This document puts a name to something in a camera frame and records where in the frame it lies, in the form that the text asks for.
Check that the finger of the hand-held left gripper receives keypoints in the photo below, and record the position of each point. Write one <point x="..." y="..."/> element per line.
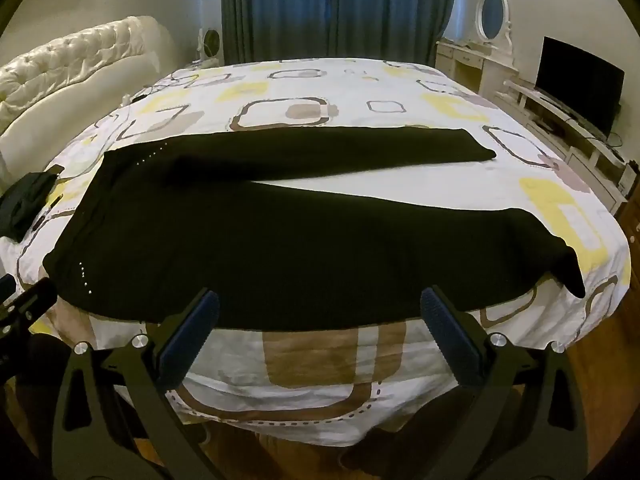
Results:
<point x="30" y="300"/>

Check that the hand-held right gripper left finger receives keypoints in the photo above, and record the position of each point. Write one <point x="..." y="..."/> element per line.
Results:
<point x="199" y="322"/>

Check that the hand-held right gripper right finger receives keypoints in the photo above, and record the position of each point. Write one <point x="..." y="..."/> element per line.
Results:
<point x="446" y="327"/>

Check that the black pants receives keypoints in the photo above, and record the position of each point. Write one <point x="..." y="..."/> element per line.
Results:
<point x="250" y="240"/>

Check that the folded dark cloth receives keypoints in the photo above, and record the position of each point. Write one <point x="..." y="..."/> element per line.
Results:
<point x="27" y="202"/>

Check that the white television stand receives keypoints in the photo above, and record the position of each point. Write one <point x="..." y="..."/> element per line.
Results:
<point x="575" y="135"/>

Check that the white tufted headboard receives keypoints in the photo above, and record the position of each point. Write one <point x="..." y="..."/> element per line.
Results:
<point x="65" y="70"/>

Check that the bed with patterned sheet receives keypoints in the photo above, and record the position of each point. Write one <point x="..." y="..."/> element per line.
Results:
<point x="310" y="95"/>

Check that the white dressing table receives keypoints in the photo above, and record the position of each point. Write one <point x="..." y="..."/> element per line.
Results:
<point x="475" y="67"/>

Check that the black television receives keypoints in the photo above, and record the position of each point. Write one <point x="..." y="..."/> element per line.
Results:
<point x="580" y="85"/>

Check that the white round fan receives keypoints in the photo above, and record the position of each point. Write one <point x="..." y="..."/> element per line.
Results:
<point x="211" y="44"/>

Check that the white oval vanity mirror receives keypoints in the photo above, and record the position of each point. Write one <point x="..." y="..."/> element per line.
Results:
<point x="492" y="12"/>

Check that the blue curtain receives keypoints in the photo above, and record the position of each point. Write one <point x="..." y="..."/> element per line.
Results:
<point x="340" y="10"/>

